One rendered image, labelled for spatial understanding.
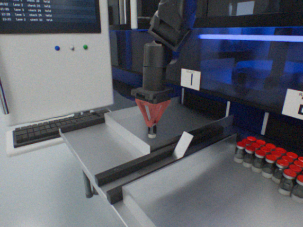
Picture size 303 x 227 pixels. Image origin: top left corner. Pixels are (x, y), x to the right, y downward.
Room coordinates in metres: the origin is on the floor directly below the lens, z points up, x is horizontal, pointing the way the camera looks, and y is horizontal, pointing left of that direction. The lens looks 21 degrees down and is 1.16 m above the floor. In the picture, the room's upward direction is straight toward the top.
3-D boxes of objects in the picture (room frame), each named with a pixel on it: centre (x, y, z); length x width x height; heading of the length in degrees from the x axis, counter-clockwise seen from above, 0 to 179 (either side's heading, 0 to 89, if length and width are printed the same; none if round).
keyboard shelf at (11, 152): (0.79, 0.37, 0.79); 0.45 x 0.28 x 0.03; 124
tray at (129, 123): (0.62, -0.06, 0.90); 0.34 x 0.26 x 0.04; 126
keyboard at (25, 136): (0.75, 0.34, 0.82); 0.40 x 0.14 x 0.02; 124
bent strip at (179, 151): (0.39, -0.03, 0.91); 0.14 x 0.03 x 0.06; 127
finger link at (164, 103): (0.49, 0.00, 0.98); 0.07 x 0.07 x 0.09; 52
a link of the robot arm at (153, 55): (0.50, -0.01, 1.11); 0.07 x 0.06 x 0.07; 156
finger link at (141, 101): (0.49, 0.00, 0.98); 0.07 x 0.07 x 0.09; 52
